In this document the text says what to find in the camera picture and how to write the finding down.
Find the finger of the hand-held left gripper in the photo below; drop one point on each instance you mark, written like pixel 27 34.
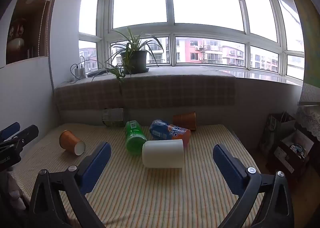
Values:
pixel 26 134
pixel 10 129

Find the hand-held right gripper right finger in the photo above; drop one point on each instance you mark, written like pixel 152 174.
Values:
pixel 228 169

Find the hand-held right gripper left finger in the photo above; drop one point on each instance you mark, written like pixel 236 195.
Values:
pixel 97 166

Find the white cup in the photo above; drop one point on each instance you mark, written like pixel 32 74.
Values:
pixel 163 154

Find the orange paper cup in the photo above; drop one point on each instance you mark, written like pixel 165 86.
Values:
pixel 71 142

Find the brown paper cup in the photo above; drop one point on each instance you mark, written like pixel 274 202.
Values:
pixel 185 120

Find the person's left hand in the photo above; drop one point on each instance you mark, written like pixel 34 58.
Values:
pixel 15 191

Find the green plastic bottle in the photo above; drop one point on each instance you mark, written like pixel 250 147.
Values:
pixel 135 138

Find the small grey box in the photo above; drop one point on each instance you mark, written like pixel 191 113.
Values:
pixel 113 116

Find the dark cardboard box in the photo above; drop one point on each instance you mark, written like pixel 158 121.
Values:
pixel 287 160

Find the green paper bag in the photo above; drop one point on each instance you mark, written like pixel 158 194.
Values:
pixel 273 127

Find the striped mat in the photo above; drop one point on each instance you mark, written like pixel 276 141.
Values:
pixel 155 193

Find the white charger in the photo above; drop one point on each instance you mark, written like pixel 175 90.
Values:
pixel 80 72

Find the decorated vase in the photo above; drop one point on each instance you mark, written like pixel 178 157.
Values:
pixel 15 45

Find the dark flat device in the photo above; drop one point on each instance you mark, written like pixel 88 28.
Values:
pixel 98 72

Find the plaid cloth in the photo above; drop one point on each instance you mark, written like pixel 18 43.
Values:
pixel 175 90

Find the white lace cloth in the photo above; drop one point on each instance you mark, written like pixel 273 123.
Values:
pixel 311 115

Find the wooden shelf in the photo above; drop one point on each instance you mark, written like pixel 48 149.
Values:
pixel 32 32

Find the potted spider plant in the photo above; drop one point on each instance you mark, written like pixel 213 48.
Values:
pixel 133 61

